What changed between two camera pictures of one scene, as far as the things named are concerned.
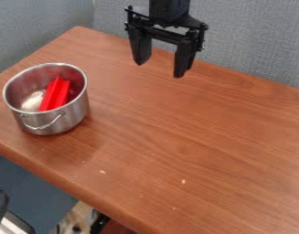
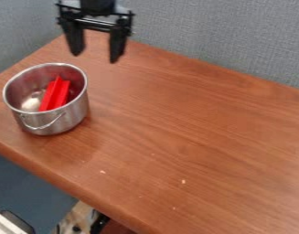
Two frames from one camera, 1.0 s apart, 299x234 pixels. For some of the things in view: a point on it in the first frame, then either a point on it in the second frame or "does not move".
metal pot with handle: [23, 91] does not move
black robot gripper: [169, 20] to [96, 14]
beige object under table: [78, 221] does not move
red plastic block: [56, 93] does not move
